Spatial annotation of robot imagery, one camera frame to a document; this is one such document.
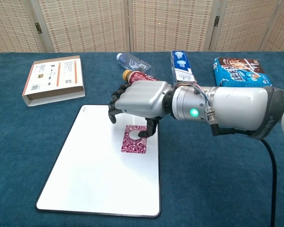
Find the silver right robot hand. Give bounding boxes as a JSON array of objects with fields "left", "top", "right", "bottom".
[{"left": 108, "top": 80, "right": 173, "bottom": 139}]

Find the red patterned card pack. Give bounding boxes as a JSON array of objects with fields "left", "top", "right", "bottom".
[{"left": 120, "top": 124, "right": 148, "bottom": 154}]

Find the white rectangular board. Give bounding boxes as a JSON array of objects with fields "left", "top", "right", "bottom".
[{"left": 35, "top": 105, "right": 161, "bottom": 218}]

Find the red label drink bottle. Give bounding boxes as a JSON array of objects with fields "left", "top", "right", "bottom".
[{"left": 122, "top": 69, "right": 158, "bottom": 84}]

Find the clear plastic water bottle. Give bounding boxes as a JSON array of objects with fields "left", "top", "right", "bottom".
[{"left": 116, "top": 52, "right": 156, "bottom": 76}]

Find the blue and white toothpaste box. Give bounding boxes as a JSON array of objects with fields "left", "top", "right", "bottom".
[{"left": 170, "top": 50, "right": 197, "bottom": 84}]

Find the woven folding screen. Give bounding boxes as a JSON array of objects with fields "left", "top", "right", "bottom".
[{"left": 0, "top": 0, "right": 284, "bottom": 55}]

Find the white and orange cardboard box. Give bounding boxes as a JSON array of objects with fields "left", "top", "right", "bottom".
[{"left": 22, "top": 55, "right": 86, "bottom": 107}]

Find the blue snack box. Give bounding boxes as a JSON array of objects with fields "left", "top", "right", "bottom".
[{"left": 213, "top": 57, "right": 273, "bottom": 87}]

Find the teal tablecloth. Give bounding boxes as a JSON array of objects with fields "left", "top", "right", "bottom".
[{"left": 0, "top": 51, "right": 284, "bottom": 227}]

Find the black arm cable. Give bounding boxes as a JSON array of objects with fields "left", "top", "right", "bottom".
[{"left": 260, "top": 138, "right": 278, "bottom": 227}]

